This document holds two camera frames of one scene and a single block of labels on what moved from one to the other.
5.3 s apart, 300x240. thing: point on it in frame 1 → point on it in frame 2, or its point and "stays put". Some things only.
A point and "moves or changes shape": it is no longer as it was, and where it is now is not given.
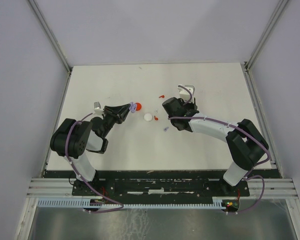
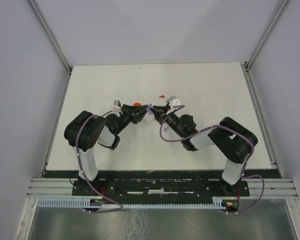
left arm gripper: (110, 110) → (137, 113)
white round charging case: (148, 117) stays put
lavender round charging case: (132, 107) moves or changes shape
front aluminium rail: (63, 188) stays put
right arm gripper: (192, 104) → (162, 116)
